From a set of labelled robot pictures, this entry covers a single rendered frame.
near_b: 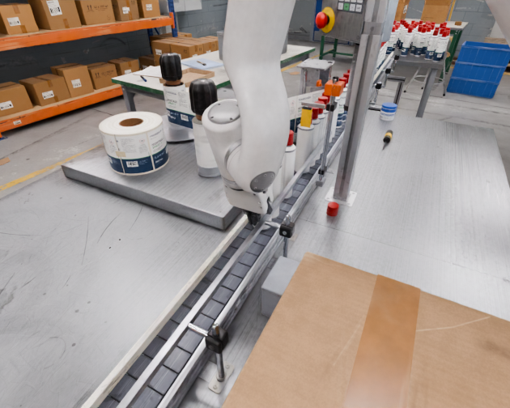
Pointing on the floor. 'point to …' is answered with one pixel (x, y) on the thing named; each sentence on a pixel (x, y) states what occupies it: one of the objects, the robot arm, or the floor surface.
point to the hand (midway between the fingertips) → (253, 216)
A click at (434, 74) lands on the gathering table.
